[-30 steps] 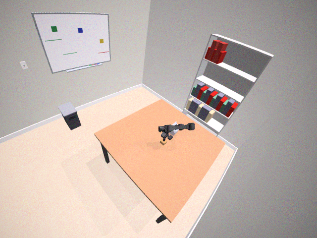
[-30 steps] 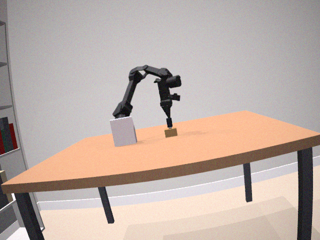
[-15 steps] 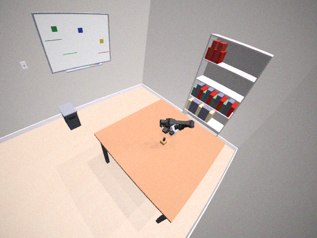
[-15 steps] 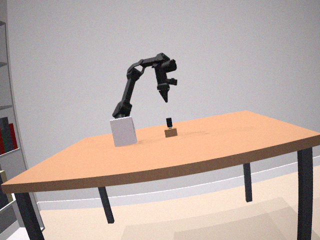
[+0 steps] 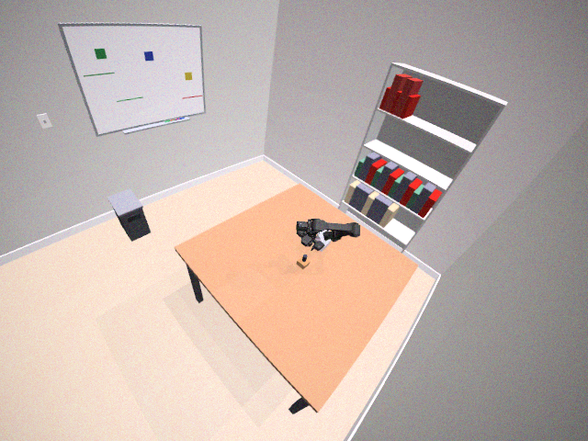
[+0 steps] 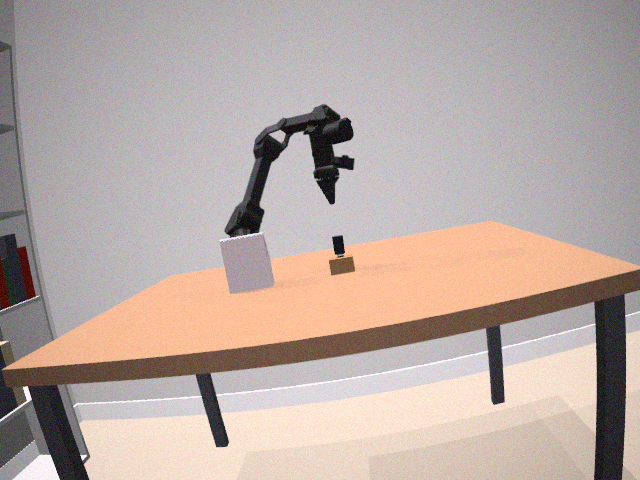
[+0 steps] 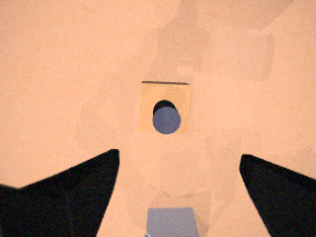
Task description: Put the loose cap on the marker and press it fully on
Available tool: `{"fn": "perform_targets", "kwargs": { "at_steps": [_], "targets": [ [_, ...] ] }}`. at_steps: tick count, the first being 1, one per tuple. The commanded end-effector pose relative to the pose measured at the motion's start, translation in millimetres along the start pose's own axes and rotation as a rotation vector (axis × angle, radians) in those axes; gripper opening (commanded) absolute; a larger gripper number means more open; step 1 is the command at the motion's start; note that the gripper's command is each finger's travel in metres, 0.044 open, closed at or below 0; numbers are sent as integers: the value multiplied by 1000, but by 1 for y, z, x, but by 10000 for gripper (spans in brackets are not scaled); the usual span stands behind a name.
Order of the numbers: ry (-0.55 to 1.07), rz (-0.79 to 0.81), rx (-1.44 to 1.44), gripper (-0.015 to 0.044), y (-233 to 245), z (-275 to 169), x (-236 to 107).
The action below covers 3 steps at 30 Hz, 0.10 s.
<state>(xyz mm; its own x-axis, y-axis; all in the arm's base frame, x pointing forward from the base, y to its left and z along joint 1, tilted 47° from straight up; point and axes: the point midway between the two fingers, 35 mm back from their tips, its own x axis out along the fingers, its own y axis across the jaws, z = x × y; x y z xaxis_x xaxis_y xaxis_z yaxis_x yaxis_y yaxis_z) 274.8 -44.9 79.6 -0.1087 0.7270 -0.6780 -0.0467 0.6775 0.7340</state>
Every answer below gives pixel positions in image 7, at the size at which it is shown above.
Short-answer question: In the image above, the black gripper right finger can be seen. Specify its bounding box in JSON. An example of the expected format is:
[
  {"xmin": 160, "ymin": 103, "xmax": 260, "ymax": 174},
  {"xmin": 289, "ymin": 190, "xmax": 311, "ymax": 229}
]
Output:
[{"xmin": 239, "ymin": 153, "xmax": 316, "ymax": 237}]

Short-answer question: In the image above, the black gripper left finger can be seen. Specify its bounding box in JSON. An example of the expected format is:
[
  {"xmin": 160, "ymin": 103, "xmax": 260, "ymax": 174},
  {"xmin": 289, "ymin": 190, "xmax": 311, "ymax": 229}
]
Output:
[{"xmin": 0, "ymin": 149, "xmax": 119, "ymax": 237}]

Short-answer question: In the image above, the dark grey cylinder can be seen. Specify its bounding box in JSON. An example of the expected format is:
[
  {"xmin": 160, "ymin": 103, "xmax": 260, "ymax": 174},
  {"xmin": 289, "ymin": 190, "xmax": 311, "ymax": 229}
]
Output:
[{"xmin": 152, "ymin": 100, "xmax": 181, "ymax": 134}]

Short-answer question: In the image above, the tan square block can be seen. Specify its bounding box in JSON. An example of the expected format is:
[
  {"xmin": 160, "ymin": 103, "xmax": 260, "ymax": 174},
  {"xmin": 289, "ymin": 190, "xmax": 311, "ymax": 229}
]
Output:
[{"xmin": 139, "ymin": 81, "xmax": 192, "ymax": 133}]

